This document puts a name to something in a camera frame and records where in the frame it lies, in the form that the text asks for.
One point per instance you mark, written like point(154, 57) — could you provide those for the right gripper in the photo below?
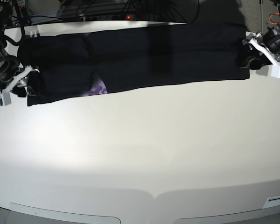
point(11, 74)

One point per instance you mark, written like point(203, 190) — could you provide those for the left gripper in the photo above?
point(262, 50)

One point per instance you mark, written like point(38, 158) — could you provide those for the black T-shirt with sun print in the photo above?
point(112, 61)

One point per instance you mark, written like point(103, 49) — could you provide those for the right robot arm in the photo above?
point(7, 10)

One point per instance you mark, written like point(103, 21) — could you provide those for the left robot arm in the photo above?
point(274, 21)

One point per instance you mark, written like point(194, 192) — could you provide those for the thin metal pole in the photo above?
point(261, 15)

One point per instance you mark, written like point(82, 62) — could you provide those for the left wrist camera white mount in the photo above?
point(275, 71)

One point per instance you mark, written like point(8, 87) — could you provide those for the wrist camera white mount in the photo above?
point(275, 71)
point(5, 99)

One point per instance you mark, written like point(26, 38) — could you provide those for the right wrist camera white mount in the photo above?
point(5, 99)

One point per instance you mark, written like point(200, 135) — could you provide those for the black power strip red switch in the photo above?
point(110, 17)

